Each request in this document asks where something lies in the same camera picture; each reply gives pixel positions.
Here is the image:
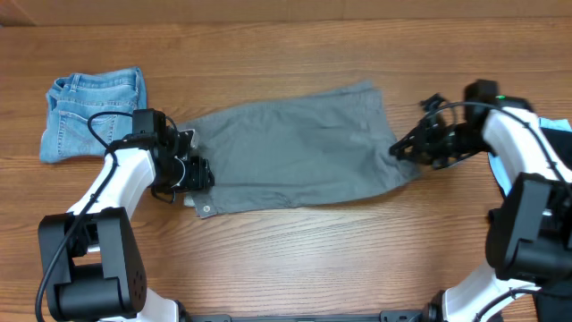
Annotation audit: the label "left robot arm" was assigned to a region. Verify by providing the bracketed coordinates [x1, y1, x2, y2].
[35, 109, 215, 321]

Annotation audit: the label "folded blue denim jeans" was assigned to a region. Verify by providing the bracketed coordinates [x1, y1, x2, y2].
[39, 67, 147, 164]

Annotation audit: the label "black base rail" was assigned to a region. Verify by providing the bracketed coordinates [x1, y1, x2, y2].
[185, 308, 444, 322]

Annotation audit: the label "light blue garment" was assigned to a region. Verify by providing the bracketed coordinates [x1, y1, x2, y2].
[483, 113, 571, 196]

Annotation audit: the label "black garment with logo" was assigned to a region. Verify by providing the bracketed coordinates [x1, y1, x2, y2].
[534, 127, 571, 322]

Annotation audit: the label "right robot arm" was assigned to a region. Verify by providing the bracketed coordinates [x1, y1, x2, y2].
[380, 80, 571, 321]

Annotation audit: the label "grey shorts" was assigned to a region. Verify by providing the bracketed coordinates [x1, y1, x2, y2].
[182, 81, 420, 218]

